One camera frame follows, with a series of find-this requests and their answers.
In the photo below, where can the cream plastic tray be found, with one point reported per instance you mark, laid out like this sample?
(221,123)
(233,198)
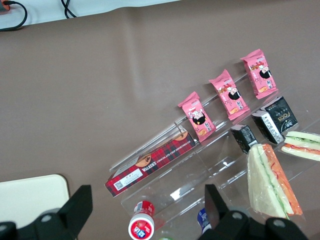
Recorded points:
(30,195)

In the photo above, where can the green cap yogurt bottle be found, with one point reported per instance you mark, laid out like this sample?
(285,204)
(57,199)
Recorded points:
(165,238)

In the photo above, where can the pink snack packet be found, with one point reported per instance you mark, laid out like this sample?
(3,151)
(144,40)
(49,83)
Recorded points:
(197,120)
(260,75)
(230,96)

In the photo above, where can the red cap yogurt bottle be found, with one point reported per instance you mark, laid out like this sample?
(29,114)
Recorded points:
(141,226)

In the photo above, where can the clear acrylic stepped stand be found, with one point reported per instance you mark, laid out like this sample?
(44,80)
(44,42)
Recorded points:
(190,180)
(221,131)

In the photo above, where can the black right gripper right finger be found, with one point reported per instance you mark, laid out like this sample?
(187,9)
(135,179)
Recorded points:
(217,217)

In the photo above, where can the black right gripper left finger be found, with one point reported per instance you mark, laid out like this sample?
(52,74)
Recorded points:
(75,207)

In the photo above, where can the red tartan shortbread box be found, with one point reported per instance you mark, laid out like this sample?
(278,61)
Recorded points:
(150,162)

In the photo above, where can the small black box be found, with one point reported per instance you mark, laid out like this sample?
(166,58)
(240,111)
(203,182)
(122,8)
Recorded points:
(267,128)
(282,115)
(243,138)

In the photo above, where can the blue cap yogurt bottle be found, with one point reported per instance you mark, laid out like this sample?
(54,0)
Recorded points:
(202,220)

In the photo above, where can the orange and black device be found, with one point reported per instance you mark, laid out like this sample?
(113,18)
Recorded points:
(3,5)

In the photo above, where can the sandwich with red filling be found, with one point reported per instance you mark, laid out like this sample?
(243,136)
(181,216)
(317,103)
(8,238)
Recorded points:
(302,146)

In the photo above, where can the wrapped triangle sandwich with carrot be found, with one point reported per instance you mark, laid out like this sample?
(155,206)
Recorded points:
(265,185)

